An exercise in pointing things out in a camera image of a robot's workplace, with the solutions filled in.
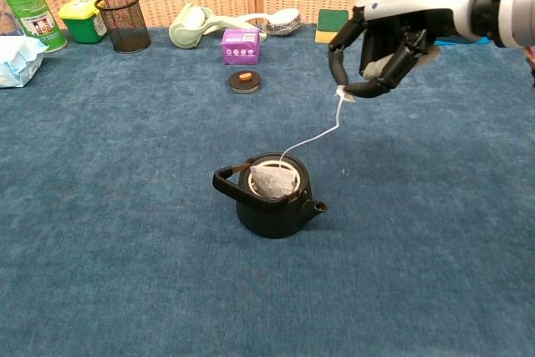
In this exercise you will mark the black teapot lid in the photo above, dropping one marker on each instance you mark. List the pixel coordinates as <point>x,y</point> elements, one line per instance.
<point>244,84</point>

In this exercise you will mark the black teapot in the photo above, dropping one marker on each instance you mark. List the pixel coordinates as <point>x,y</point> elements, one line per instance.
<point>271,223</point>

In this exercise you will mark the green and yellow sponge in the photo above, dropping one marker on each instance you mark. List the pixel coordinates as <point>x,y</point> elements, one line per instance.
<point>326,24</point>

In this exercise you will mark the small purple box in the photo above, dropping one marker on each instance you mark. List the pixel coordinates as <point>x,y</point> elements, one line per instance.
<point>240,47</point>

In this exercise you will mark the pale green lint roller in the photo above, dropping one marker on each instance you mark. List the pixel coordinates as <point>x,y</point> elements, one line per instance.
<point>183,32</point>

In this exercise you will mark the black mesh pen holder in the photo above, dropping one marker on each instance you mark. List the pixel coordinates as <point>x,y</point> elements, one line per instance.
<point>127,27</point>

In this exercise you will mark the green box with yellow lid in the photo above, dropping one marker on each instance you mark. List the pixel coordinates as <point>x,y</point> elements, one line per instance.
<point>81,27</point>

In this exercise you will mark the blue table cloth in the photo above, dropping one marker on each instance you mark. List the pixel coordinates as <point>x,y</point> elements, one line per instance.
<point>125,206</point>

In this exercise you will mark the tall green cylindrical can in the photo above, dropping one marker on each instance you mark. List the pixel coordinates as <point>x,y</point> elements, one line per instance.
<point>29,1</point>

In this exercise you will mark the pack of wet wipes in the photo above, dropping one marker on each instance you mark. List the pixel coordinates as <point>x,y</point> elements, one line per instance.
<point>18,62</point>

